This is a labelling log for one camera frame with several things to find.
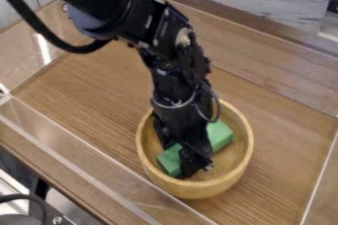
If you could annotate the black table leg bracket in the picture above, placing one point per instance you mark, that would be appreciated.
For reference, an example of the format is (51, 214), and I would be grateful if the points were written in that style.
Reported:
(41, 210)

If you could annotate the clear acrylic enclosure wall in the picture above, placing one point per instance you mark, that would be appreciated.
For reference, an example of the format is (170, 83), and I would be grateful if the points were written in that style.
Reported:
(79, 92)

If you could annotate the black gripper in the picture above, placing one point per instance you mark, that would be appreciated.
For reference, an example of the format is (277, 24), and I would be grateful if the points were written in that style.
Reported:
(183, 110)

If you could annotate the brown wooden bowl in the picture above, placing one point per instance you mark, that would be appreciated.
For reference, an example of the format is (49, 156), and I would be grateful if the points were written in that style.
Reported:
(230, 161)

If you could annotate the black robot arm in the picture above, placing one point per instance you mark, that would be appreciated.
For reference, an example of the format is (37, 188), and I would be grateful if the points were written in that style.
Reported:
(154, 27)

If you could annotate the green rectangular block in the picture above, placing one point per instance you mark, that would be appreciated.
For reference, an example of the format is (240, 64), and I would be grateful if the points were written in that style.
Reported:
(183, 158)

